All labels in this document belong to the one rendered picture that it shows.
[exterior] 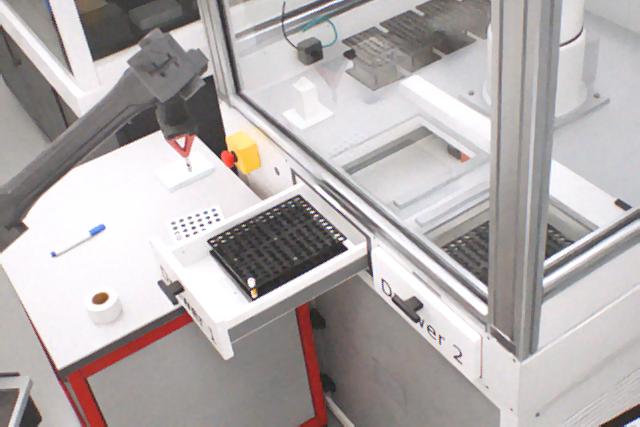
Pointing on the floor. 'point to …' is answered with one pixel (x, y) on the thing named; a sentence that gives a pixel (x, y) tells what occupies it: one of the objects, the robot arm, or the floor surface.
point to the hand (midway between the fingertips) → (184, 152)
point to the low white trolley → (151, 305)
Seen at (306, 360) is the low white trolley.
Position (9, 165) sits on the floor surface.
